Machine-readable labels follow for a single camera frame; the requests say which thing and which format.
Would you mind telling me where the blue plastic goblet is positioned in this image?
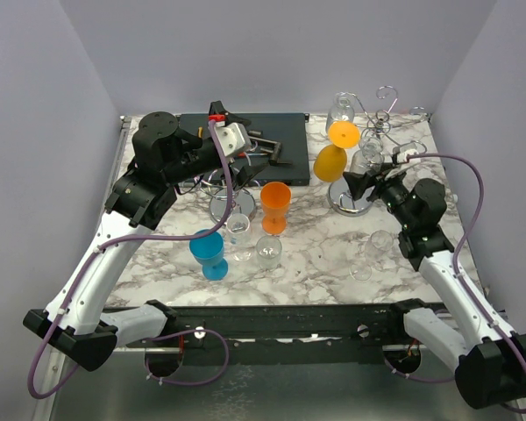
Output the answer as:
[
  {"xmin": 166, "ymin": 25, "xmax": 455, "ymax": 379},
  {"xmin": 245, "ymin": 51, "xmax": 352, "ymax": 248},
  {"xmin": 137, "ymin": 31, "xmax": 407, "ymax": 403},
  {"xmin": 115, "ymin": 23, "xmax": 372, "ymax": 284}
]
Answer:
[{"xmin": 189, "ymin": 232, "xmax": 228, "ymax": 281}]

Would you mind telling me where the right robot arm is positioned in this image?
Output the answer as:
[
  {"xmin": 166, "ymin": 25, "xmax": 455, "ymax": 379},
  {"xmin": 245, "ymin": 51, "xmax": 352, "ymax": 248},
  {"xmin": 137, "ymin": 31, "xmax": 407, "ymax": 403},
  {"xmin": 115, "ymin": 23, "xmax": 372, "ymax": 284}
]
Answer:
[{"xmin": 343, "ymin": 163, "xmax": 526, "ymax": 414}]

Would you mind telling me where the lying clear wine glass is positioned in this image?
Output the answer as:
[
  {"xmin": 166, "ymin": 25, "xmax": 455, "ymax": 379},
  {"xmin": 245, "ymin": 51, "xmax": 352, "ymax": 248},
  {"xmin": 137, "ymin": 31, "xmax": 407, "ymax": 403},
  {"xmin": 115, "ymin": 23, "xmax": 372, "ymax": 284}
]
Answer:
[{"xmin": 349, "ymin": 230, "xmax": 394, "ymax": 282}]

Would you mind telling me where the purple cable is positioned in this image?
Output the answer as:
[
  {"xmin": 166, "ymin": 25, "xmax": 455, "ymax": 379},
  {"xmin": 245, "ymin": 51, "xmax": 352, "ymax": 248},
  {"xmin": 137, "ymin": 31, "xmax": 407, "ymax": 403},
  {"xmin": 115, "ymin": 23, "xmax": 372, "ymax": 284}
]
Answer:
[
  {"xmin": 27, "ymin": 120, "xmax": 236, "ymax": 400},
  {"xmin": 389, "ymin": 152, "xmax": 526, "ymax": 414}
]

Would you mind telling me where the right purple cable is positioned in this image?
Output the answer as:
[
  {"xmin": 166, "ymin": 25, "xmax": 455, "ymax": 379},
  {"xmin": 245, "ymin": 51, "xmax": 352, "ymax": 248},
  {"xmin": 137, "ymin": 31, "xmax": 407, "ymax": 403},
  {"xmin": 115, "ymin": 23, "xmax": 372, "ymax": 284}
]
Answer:
[{"xmin": 389, "ymin": 152, "xmax": 526, "ymax": 414}]

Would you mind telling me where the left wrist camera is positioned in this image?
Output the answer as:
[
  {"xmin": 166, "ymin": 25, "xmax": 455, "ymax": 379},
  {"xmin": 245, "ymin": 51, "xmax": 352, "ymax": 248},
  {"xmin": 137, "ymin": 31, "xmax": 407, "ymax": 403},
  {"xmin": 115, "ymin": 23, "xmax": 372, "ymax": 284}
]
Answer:
[{"xmin": 208, "ymin": 114, "xmax": 252, "ymax": 158}]

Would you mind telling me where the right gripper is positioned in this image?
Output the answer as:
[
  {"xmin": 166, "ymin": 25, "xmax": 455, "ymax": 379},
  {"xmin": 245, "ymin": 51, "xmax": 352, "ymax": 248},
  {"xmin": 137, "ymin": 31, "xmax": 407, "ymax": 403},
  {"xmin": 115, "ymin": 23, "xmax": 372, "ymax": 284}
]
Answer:
[{"xmin": 345, "ymin": 161, "xmax": 417, "ymax": 229}]

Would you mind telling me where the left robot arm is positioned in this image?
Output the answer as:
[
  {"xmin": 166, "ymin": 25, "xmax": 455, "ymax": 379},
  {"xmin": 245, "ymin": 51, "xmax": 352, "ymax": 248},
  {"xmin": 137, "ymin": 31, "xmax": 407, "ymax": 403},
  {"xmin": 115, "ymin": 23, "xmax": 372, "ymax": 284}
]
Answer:
[{"xmin": 23, "ymin": 102, "xmax": 252, "ymax": 371}]

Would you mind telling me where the orange plastic goblet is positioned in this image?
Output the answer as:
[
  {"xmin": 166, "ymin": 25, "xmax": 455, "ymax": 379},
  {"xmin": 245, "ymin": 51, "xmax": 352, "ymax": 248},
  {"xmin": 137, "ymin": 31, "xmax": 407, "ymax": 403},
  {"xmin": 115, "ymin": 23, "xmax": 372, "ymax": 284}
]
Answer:
[{"xmin": 260, "ymin": 182, "xmax": 292, "ymax": 235}]

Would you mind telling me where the yellow plastic goblet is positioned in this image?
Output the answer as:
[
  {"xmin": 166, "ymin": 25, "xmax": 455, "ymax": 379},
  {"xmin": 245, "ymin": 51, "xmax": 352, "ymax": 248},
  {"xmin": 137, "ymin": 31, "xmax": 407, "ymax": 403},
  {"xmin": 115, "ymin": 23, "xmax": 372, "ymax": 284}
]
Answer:
[{"xmin": 313, "ymin": 121, "xmax": 360, "ymax": 183}]

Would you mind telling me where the black mounting base rail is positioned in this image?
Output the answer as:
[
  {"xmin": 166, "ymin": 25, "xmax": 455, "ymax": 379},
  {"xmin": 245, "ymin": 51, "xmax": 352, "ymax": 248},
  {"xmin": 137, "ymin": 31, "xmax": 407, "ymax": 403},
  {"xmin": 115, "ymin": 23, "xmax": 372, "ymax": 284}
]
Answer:
[{"xmin": 131, "ymin": 303, "xmax": 412, "ymax": 365}]

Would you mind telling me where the clear stemmed glass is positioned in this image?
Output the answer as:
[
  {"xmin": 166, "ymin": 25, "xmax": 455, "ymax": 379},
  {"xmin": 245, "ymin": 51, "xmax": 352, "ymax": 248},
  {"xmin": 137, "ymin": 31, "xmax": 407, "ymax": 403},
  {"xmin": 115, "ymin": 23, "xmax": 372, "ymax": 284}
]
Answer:
[{"xmin": 226, "ymin": 213, "xmax": 252, "ymax": 262}]

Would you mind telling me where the tall chrome glass rack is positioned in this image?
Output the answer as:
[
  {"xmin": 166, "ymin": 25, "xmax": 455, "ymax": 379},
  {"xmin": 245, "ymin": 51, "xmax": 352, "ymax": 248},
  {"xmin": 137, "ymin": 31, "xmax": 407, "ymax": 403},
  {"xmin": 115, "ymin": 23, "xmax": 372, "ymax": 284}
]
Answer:
[{"xmin": 327, "ymin": 85, "xmax": 418, "ymax": 218}]

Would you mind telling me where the dark grey tray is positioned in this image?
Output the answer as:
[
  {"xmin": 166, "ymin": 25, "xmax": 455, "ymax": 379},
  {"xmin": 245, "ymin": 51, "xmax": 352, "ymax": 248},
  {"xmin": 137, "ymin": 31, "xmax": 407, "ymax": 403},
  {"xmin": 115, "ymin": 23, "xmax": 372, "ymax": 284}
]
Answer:
[{"xmin": 180, "ymin": 112, "xmax": 310, "ymax": 186}]

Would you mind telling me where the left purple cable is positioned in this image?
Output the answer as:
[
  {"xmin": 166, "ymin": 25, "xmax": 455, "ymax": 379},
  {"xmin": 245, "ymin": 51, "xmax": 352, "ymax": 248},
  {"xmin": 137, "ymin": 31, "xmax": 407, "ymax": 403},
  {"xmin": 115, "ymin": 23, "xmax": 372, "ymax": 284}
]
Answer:
[{"xmin": 27, "ymin": 120, "xmax": 236, "ymax": 400}]

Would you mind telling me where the ribbed clear wine glass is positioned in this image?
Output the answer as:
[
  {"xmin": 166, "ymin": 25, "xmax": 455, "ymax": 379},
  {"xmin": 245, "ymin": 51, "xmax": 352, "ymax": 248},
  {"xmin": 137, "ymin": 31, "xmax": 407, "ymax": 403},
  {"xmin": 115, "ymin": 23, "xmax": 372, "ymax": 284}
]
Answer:
[{"xmin": 325, "ymin": 92, "xmax": 355, "ymax": 131}]

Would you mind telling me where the small chrome ring rack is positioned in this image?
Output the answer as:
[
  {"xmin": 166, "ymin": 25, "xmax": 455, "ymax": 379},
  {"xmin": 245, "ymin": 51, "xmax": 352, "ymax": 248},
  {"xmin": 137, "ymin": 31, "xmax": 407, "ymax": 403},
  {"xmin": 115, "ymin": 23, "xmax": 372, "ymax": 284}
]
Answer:
[{"xmin": 179, "ymin": 170, "xmax": 257, "ymax": 222}]

